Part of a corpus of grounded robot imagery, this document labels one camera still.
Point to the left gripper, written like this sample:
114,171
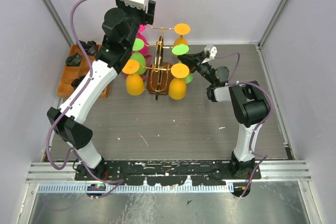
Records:
147,17

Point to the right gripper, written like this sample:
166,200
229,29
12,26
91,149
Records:
194,60

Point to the green wine glass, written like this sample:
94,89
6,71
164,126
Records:
181,70
139,44

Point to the pink wine glass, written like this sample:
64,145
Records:
145,50

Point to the orange wine glass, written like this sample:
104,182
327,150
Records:
134,82
177,87
181,29

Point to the gold wire wine glass rack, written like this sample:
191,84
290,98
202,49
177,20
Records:
159,76

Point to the orange wine glass back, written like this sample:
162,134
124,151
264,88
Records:
134,82

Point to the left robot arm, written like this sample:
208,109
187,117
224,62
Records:
67,120

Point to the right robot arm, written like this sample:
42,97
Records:
250,102

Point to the red cloth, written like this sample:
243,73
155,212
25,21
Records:
144,75

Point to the dark pouch tray back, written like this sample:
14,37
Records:
90,47

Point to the dark pouch tray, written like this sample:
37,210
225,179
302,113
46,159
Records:
73,60
90,47

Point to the dark pouch tray left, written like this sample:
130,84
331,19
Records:
73,60

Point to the small dark item in tray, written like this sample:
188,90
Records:
75,83

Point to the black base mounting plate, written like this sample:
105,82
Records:
173,172

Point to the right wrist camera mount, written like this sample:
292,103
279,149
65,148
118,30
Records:
210,51

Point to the aluminium frame rail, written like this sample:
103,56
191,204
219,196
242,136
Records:
73,179

